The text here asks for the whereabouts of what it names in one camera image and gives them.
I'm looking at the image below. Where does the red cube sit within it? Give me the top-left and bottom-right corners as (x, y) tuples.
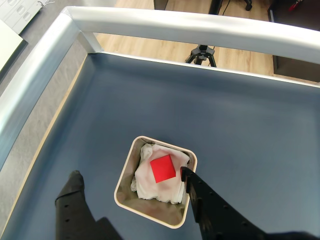
(149, 154), (177, 184)

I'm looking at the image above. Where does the aluminium table frame rail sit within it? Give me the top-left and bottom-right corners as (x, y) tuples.
(0, 6), (320, 171)

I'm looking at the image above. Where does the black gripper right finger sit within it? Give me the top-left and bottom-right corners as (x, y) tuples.
(179, 166), (270, 240)

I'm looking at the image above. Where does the black stand pole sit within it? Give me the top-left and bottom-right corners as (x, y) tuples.
(208, 0), (232, 16)

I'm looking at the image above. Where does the beige square box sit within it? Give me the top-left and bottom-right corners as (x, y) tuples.
(113, 135), (198, 230)

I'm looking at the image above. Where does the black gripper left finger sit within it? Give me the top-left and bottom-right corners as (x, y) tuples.
(54, 169), (124, 240)

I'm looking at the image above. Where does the white drawer cabinet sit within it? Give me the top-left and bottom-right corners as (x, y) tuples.
(0, 0), (55, 35)

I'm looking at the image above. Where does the black cabinet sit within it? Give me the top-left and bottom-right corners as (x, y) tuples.
(153, 0), (171, 11)

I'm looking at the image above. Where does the white desk top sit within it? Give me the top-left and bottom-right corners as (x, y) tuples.
(0, 19), (29, 75)

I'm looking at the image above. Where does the dark shelf unit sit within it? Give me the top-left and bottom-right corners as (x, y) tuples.
(266, 0), (320, 32)

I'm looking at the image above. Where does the white crumpled cloth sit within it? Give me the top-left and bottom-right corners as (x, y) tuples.
(129, 142), (190, 205)

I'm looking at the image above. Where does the black tripod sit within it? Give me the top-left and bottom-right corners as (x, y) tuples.
(184, 44), (218, 68)

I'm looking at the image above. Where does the dark wooden furniture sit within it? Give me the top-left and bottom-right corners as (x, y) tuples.
(272, 54), (320, 83)

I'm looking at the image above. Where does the red tag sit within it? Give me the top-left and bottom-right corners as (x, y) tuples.
(288, 0), (303, 12)

